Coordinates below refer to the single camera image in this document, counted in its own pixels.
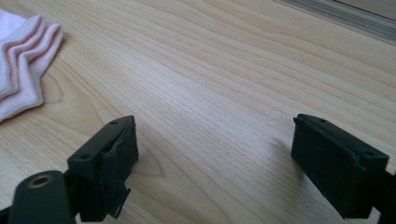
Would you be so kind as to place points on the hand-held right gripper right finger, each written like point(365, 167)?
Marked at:
point(330, 165)

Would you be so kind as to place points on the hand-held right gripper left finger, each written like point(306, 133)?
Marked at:
point(102, 155)

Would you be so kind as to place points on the pink sock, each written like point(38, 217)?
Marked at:
point(21, 59)

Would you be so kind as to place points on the aluminium floor rail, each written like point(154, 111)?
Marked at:
point(348, 17)

